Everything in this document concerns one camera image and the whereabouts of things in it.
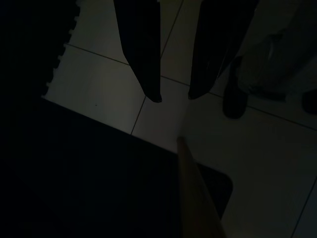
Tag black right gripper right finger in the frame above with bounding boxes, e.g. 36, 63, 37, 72
187, 0, 260, 100

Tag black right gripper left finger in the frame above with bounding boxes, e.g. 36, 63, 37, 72
113, 0, 163, 103

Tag black interlocking foam mat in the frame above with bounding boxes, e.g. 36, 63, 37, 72
0, 0, 81, 100

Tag wooden table leg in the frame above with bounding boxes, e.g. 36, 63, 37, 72
176, 136, 227, 238

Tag dark floor rug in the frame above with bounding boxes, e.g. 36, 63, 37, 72
0, 96, 234, 238

